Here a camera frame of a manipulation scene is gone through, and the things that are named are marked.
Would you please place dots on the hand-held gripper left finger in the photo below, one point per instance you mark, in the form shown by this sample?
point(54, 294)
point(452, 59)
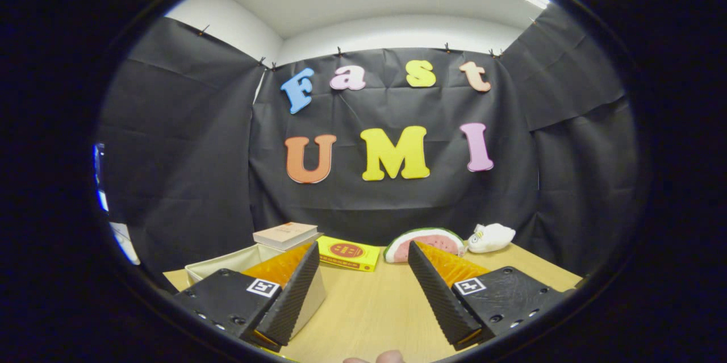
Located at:
point(292, 300)

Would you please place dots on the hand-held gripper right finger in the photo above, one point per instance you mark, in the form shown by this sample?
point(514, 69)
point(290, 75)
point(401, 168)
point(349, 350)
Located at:
point(437, 300)

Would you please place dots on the beige storage box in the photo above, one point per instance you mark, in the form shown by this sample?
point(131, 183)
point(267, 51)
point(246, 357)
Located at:
point(227, 258)

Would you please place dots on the white paper sheet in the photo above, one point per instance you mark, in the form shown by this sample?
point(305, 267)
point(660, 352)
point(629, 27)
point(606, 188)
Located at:
point(125, 243)

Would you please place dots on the yellow book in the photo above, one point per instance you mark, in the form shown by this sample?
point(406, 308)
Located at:
point(347, 252)

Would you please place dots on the white plush toy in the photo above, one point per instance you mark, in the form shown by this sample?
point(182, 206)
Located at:
point(494, 237)

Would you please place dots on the watermelon plush toy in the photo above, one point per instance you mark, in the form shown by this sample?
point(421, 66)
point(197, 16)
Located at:
point(431, 238)

